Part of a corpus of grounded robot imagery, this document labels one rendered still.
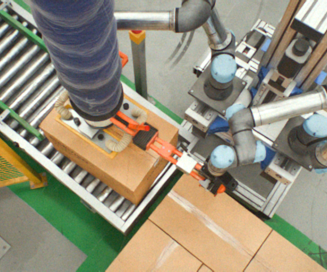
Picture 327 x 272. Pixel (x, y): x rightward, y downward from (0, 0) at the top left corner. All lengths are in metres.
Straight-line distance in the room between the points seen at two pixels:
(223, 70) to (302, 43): 0.41
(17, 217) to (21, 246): 0.21
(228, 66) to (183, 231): 0.99
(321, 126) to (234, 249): 0.91
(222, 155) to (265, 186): 1.50
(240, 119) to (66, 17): 0.72
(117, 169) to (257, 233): 0.91
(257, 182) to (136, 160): 1.07
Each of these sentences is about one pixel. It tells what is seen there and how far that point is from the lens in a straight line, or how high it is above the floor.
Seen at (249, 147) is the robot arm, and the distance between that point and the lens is 1.52.
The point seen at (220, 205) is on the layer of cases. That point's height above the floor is 0.54.
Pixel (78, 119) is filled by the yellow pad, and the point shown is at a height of 1.18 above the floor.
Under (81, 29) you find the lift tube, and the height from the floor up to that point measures 2.00.
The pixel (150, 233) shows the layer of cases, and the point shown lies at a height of 0.54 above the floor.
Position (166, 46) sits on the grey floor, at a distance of 3.51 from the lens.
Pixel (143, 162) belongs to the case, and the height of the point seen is 0.95.
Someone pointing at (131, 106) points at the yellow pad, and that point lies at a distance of 2.02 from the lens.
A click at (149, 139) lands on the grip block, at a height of 1.27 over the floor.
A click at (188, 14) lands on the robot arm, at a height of 1.64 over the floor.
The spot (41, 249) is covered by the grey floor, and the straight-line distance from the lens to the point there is 3.12.
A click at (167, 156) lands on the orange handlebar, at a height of 1.27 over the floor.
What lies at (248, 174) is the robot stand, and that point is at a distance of 2.95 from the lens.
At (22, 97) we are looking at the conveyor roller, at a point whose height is 0.55.
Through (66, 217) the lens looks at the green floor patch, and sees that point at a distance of 3.10.
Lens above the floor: 3.01
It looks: 71 degrees down
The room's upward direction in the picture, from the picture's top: 4 degrees clockwise
